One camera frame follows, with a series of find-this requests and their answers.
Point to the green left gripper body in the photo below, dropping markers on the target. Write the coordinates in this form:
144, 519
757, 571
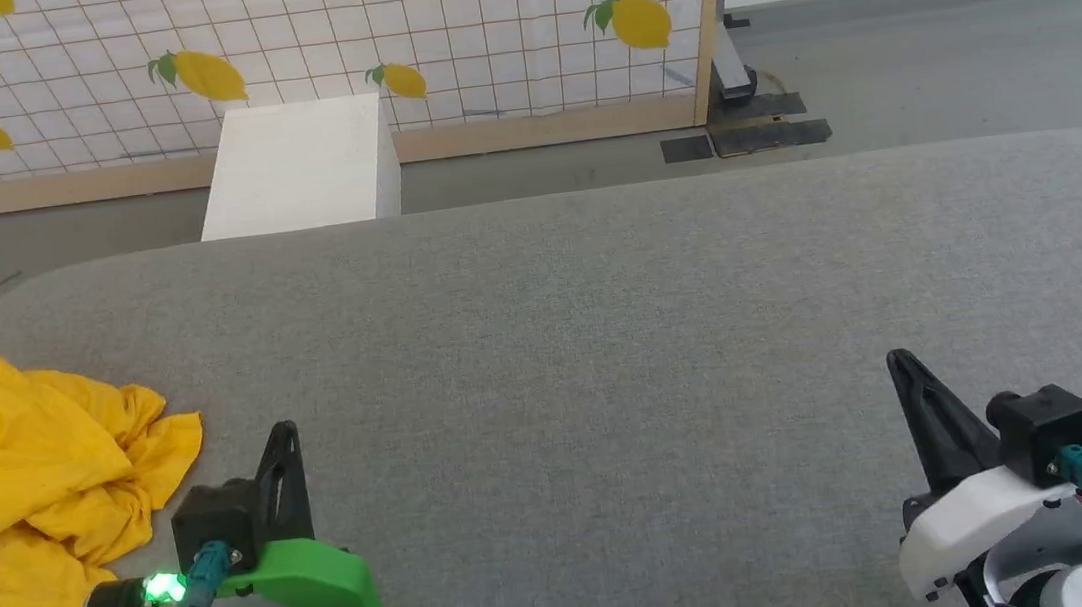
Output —
325, 588

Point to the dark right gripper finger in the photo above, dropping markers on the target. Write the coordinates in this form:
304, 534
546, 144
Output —
964, 450
922, 434

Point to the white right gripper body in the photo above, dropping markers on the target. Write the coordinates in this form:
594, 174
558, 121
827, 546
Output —
976, 519

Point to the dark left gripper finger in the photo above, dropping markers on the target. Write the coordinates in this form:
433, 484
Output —
271, 493
296, 490

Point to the yellow t-shirt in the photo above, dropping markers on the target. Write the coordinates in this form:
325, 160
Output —
24, 458

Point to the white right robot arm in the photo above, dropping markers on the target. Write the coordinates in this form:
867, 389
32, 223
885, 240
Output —
1063, 580

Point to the white box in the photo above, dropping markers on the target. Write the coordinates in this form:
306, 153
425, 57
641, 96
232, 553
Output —
296, 168

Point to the long black floor tape patch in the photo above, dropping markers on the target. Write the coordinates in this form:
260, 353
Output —
775, 135

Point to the small black floor tape patch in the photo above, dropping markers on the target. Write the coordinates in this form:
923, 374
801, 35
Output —
687, 148

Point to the metal partition foot with caster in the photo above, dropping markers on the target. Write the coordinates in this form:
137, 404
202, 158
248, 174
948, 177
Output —
729, 67

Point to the lemon print partition panel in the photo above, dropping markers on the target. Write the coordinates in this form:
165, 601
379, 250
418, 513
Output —
471, 19

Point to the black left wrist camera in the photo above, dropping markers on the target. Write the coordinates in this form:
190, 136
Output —
215, 524

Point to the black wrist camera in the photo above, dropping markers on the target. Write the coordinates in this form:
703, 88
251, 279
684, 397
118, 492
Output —
1047, 431
215, 524

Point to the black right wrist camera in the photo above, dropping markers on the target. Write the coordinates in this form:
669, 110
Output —
1047, 431

